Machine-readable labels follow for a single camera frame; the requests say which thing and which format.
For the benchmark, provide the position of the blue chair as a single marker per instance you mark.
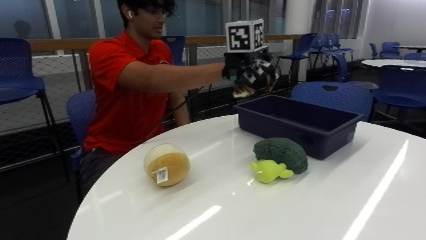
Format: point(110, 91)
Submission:
point(80, 113)
point(330, 45)
point(20, 75)
point(386, 50)
point(333, 96)
point(176, 46)
point(301, 48)
point(401, 86)

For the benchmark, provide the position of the white marker cube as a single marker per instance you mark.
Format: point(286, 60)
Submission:
point(241, 36)

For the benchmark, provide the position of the dark blue plastic bin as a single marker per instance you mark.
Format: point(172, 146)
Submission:
point(301, 123)

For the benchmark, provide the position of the green broccoli soft toy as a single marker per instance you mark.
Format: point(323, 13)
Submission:
point(279, 156)

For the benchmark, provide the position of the eyeglasses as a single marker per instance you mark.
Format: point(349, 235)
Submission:
point(157, 12)

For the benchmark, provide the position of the white round table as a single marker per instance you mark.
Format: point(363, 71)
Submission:
point(413, 47)
point(394, 63)

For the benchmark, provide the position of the the person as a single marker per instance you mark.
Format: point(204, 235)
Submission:
point(128, 100)

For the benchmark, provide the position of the white earbud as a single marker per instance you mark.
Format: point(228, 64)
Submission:
point(129, 14)

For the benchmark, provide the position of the round tan bun soft toy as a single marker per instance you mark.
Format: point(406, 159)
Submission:
point(166, 165)

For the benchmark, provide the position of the wooden railing with mesh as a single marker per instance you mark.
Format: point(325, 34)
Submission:
point(61, 44)

